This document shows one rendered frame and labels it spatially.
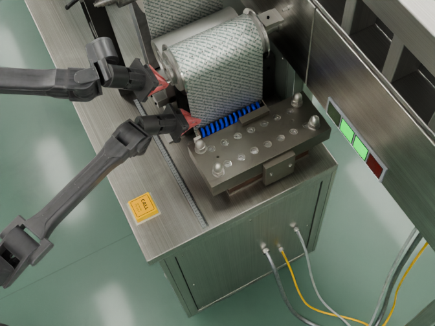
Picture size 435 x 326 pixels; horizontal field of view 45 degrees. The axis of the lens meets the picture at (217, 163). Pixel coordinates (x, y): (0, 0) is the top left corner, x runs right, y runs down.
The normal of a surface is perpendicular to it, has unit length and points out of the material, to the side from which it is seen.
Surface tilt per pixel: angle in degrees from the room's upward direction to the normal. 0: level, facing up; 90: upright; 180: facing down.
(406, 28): 90
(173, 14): 92
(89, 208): 0
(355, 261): 0
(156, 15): 92
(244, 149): 0
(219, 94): 90
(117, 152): 15
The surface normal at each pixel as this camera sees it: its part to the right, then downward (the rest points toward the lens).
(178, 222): -0.07, -0.48
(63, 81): 0.11, -0.30
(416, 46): -0.88, 0.44
